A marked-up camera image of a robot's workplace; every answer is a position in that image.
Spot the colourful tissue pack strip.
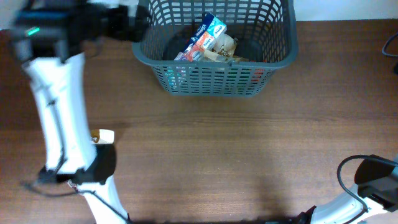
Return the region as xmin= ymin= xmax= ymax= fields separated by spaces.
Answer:
xmin=166 ymin=12 xmax=228 ymax=90

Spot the beige snack bag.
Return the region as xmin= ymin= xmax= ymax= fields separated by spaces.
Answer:
xmin=202 ymin=34 xmax=249 ymax=63
xmin=90 ymin=129 xmax=114 ymax=144

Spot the grey plastic lattice basket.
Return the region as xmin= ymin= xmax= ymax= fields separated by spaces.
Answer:
xmin=132 ymin=0 xmax=299 ymax=97

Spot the orange pasta packet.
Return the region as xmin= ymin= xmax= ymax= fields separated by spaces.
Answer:
xmin=248 ymin=68 xmax=265 ymax=85

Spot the green lid spice jar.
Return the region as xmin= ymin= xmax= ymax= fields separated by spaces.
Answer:
xmin=226 ymin=71 xmax=239 ymax=91

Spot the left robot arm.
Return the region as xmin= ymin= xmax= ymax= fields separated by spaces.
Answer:
xmin=10 ymin=1 xmax=152 ymax=223

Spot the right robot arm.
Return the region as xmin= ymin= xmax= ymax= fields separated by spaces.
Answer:
xmin=294 ymin=154 xmax=397 ymax=224

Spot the right black cable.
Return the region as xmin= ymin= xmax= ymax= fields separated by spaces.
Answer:
xmin=336 ymin=30 xmax=398 ymax=224

